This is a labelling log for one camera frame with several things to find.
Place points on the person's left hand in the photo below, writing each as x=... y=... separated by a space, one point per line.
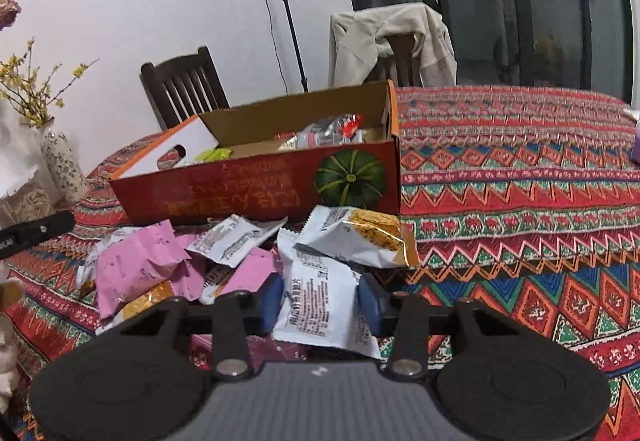
x=9 y=293

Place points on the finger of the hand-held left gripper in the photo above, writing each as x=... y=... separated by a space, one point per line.
x=37 y=230

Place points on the pink flower bouquet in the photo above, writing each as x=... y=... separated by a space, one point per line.
x=7 y=11

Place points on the wooden chair under jacket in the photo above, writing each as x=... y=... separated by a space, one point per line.
x=402 y=61

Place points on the pile of mixed snack packets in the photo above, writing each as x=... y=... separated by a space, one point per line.
x=360 y=241

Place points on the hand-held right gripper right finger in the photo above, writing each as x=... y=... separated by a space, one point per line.
x=370 y=306

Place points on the orange cardboard box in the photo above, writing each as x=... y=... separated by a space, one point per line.
x=250 y=191

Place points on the white snack packet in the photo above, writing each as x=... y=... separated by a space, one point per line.
x=315 y=311

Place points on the yellow flower branches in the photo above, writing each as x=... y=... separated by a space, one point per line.
x=37 y=116

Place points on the floral ceramic vase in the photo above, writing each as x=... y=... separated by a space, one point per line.
x=62 y=166

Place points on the green snack packet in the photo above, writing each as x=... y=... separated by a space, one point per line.
x=215 y=154

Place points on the purple tissue pack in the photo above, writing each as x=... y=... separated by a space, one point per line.
x=636 y=136

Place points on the studio light on stand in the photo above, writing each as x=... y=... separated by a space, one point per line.
x=286 y=6

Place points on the beige jacket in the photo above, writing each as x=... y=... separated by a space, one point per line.
x=360 y=41

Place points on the patterned red tablecloth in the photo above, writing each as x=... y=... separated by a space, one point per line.
x=500 y=171

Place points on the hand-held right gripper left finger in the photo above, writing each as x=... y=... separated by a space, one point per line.
x=272 y=303

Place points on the dark wooden chair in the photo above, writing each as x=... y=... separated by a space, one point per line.
x=165 y=86

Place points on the pink snack packet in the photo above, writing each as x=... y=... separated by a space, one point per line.
x=135 y=266

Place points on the black framed glass door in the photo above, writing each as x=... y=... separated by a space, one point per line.
x=550 y=21

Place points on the red silver snack packet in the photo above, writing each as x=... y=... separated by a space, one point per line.
x=325 y=131

